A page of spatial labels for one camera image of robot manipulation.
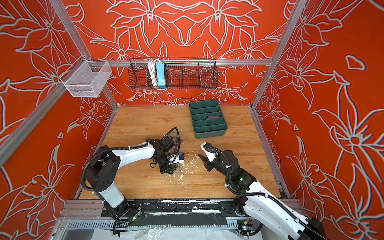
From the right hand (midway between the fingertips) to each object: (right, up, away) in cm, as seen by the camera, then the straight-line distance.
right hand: (199, 151), depth 75 cm
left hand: (-15, -13, +10) cm, 23 cm away
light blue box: (-23, +44, +15) cm, 52 cm away
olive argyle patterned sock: (-13, 0, +3) cm, 13 cm away
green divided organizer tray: (+5, +11, +23) cm, 26 cm away
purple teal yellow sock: (+12, +18, +31) cm, 38 cm away
